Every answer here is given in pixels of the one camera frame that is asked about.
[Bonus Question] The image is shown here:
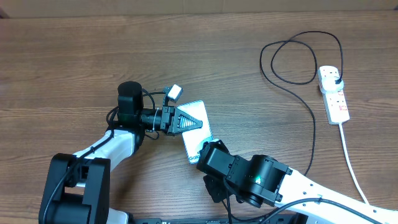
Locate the white power strip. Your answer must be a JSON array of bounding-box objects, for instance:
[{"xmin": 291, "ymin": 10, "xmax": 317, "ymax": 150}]
[{"xmin": 318, "ymin": 65, "xmax": 350, "ymax": 124}]

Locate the white power strip cord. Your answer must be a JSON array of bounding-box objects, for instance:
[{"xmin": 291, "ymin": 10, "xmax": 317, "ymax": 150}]
[{"xmin": 338, "ymin": 123, "xmax": 371, "ymax": 205}]

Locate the black charger cable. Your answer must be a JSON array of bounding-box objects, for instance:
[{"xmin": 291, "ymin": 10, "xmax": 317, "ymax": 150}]
[{"xmin": 259, "ymin": 30, "xmax": 344, "ymax": 177}]

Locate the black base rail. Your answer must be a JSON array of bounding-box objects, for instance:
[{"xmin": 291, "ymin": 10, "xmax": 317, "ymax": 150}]
[{"xmin": 127, "ymin": 213, "xmax": 308, "ymax": 224}]

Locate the white charger adapter plug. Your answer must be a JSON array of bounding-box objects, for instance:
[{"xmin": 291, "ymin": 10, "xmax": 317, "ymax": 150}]
[{"xmin": 319, "ymin": 76, "xmax": 345, "ymax": 94}]

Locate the smartphone with lit screen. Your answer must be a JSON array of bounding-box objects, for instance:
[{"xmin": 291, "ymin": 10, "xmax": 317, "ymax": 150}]
[{"xmin": 177, "ymin": 100, "xmax": 213, "ymax": 164}]

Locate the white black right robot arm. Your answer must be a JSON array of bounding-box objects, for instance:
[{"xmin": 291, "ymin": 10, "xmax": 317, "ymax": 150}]
[{"xmin": 197, "ymin": 141, "xmax": 397, "ymax": 223}]

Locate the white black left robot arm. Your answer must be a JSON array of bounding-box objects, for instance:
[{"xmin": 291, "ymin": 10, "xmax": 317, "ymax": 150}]
[{"xmin": 38, "ymin": 81, "xmax": 209, "ymax": 223}]

